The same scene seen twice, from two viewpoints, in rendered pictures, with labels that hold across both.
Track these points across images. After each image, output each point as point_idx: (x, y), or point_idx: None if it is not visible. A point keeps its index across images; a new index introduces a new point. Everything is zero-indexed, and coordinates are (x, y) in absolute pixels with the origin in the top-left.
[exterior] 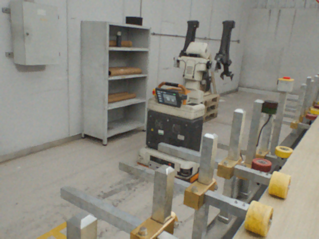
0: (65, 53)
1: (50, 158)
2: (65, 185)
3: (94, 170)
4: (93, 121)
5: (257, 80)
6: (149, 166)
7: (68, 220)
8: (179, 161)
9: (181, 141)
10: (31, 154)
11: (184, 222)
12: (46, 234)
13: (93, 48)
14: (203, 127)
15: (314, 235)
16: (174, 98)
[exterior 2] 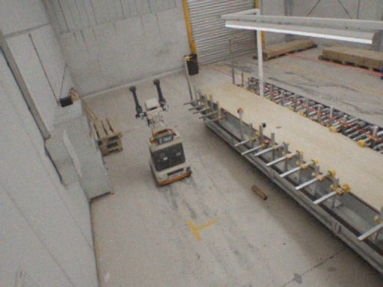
0: None
1: (110, 223)
2: (280, 176)
3: (143, 205)
4: (96, 185)
5: (91, 87)
6: (167, 179)
7: (317, 166)
8: (183, 165)
9: (179, 155)
10: (94, 233)
11: (215, 184)
12: (194, 232)
13: (75, 138)
14: (126, 141)
15: (302, 148)
16: (170, 137)
